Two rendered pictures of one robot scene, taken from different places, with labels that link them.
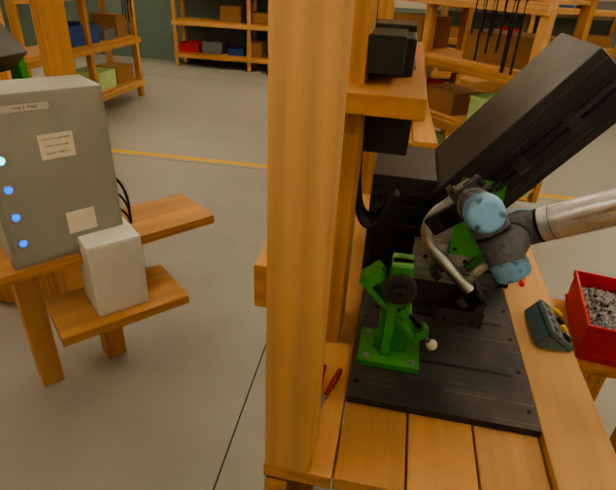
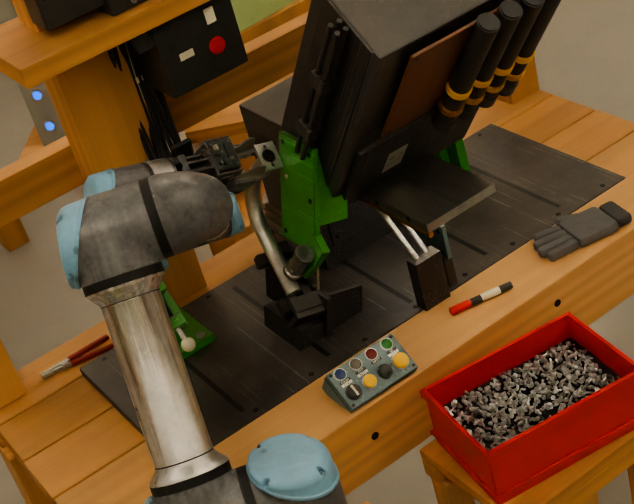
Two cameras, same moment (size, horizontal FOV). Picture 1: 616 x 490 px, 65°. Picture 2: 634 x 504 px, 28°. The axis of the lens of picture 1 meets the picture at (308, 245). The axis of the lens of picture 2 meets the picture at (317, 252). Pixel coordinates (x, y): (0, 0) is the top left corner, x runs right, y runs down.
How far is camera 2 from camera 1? 2.16 m
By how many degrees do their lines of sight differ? 46
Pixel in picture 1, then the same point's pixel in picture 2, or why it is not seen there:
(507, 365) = (258, 398)
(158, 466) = not seen: hidden behind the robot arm
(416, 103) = (17, 72)
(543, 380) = (265, 427)
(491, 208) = (90, 190)
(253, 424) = not seen: hidden behind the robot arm
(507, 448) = (142, 470)
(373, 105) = (3, 67)
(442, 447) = (95, 444)
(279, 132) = not seen: outside the picture
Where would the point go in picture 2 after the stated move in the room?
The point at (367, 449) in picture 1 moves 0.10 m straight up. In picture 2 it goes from (43, 419) to (25, 380)
